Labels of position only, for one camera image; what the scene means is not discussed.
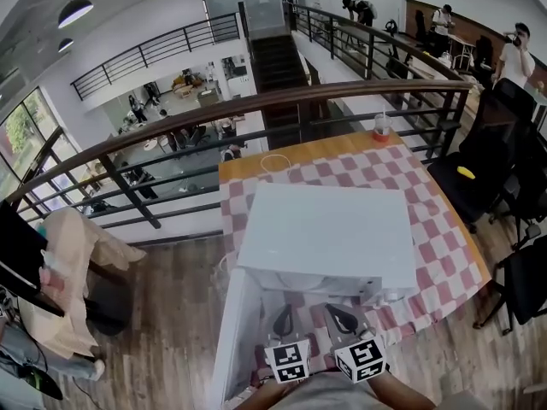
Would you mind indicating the black metal railing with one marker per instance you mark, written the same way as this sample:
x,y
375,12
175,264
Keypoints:
x,y
367,36
162,45

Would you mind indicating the black office chair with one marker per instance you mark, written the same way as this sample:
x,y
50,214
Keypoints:
x,y
525,284
478,177
530,177

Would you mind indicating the glass partition wall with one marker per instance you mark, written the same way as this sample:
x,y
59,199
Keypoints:
x,y
243,2

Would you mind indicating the dark staircase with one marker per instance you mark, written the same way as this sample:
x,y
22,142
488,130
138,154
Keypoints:
x,y
278,66

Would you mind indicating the group of people downstairs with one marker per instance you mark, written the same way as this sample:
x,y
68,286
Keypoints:
x,y
184,139

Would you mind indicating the black dome pendant lamp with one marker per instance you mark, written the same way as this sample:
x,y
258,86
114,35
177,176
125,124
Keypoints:
x,y
74,13
65,45

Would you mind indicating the red white checkered tablecloth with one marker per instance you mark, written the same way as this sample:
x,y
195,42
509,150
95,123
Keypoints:
x,y
431,229

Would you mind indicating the person's grey shirt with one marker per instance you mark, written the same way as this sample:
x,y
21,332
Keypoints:
x,y
329,393

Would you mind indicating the small yellow object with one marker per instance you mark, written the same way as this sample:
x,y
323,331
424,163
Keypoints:
x,y
466,173

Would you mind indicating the wooden table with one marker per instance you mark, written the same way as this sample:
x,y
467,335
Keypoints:
x,y
299,148

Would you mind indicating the person's left forearm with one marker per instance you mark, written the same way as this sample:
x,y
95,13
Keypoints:
x,y
265,400

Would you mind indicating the black headset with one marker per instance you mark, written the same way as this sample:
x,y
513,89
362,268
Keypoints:
x,y
389,26

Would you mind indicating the black monitor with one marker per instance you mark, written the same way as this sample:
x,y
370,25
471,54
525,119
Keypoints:
x,y
17,246

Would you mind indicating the wooden-topped black railing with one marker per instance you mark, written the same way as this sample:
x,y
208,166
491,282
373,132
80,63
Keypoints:
x,y
256,101

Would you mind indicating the beige cloth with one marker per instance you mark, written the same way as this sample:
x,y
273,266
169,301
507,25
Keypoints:
x,y
72,246

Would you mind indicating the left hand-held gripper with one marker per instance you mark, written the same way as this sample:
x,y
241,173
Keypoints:
x,y
288,361

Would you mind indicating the plastic cup with red drink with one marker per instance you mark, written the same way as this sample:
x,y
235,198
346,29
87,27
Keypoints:
x,y
381,128

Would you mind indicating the person's right forearm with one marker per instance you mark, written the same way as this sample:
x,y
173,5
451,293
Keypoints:
x,y
397,391

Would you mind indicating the large glass window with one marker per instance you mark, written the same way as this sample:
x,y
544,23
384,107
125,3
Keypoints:
x,y
25,143

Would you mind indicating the white microwave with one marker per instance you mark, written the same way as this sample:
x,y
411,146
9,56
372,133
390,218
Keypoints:
x,y
325,229

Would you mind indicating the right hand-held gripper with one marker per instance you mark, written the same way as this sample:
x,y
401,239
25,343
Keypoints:
x,y
361,359

